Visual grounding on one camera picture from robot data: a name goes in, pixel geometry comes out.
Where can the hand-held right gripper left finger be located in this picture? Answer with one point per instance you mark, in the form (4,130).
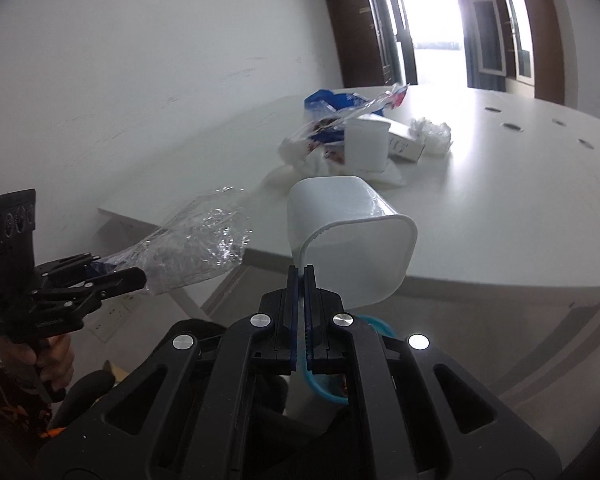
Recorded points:
(294,310)

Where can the white tissue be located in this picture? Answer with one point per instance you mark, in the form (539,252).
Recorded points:
(432,135)

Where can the clear wrapper with red print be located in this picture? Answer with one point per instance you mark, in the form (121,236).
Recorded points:
(340,125)

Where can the brown wooden wardrobe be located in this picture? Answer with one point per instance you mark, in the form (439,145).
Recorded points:
(360,25)

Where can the white carton box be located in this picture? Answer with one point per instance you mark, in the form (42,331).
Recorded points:
(405,145)

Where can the person's left forearm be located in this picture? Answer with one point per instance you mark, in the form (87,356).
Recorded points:
(5,405)

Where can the white square container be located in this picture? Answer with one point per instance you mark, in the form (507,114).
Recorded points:
(365,142)

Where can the person's left hand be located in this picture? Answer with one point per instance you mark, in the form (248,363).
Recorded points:
(55,362)

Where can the brown cabinet with glass doors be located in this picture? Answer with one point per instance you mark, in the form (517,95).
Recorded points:
(520,45)

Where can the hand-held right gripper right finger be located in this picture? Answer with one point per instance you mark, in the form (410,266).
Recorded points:
(309,310)

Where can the blue perforated plastic basket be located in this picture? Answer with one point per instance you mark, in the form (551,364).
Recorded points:
(320,390)

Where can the blue plastic bag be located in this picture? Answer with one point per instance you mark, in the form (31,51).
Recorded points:
(325,102)

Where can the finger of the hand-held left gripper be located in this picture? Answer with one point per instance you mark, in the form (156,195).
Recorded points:
(70,265)
(115,282)

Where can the white plastic cup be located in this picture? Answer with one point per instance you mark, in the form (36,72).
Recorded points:
(350,240)

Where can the clear plastic wrap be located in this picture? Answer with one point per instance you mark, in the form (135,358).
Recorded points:
(200,240)

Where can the bright balcony door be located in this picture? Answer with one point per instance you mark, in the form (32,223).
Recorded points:
(430,15)

